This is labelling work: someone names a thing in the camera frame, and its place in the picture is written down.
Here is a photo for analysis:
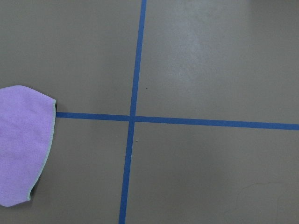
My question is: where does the purple microfiber cloth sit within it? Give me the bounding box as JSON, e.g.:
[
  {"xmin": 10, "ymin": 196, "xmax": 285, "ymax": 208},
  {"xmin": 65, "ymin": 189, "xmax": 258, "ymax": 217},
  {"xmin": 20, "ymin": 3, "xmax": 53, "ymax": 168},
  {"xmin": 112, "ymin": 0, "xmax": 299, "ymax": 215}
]
[{"xmin": 0, "ymin": 85, "xmax": 56, "ymax": 207}]

